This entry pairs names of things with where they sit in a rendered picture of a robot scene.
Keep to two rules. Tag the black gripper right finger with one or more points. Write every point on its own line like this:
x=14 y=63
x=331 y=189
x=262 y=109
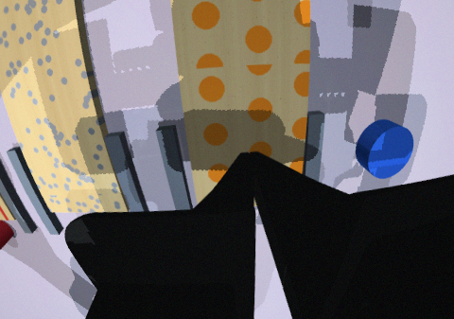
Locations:
x=318 y=234

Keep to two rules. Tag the blue cylinder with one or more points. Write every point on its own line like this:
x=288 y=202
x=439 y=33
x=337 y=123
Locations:
x=384 y=148

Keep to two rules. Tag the red cylinder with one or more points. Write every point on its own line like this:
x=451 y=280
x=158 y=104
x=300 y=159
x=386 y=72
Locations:
x=5 y=233

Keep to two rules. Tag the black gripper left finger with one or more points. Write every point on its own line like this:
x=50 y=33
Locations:
x=211 y=243

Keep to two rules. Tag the orange polka-dot strip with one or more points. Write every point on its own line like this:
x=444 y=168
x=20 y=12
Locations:
x=243 y=67

